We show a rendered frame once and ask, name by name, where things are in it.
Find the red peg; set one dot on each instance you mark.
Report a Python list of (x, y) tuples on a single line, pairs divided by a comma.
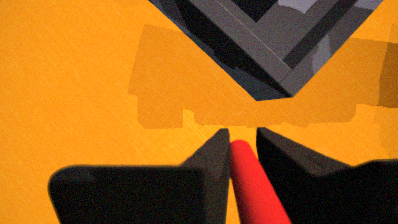
[(255, 199)]

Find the dark grey open box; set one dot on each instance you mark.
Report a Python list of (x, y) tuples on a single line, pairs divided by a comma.
[(277, 56)]

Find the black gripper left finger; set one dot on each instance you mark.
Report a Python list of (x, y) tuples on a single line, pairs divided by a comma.
[(196, 191)]

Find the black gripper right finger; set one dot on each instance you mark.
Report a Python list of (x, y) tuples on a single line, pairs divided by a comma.
[(317, 189)]

